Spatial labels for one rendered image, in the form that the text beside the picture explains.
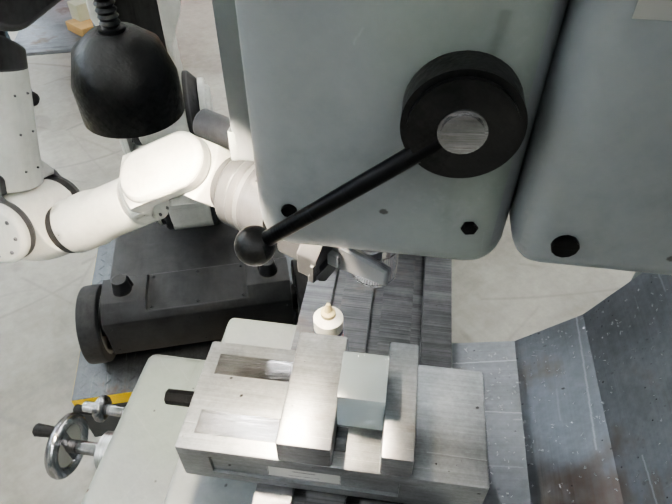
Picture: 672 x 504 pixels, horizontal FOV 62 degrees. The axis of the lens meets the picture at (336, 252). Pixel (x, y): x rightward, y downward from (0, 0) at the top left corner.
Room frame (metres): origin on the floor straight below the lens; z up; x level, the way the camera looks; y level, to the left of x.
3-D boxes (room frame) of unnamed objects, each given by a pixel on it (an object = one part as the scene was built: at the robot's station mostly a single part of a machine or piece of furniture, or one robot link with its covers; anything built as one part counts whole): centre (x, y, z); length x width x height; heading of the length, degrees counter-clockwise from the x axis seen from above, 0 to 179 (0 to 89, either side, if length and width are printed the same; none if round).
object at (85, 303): (0.89, 0.60, 0.50); 0.20 x 0.05 x 0.20; 10
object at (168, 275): (1.18, 0.39, 0.59); 0.64 x 0.52 x 0.33; 10
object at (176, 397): (0.37, 0.19, 1.00); 0.04 x 0.02 x 0.02; 82
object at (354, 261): (0.38, -0.02, 1.23); 0.06 x 0.02 x 0.03; 57
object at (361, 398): (0.34, -0.03, 1.07); 0.06 x 0.05 x 0.06; 172
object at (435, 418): (0.35, 0.00, 1.01); 0.35 x 0.15 x 0.11; 82
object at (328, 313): (0.47, 0.01, 1.01); 0.04 x 0.04 x 0.11
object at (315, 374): (0.35, 0.02, 1.05); 0.15 x 0.06 x 0.04; 172
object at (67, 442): (0.48, 0.45, 0.66); 0.16 x 0.12 x 0.12; 82
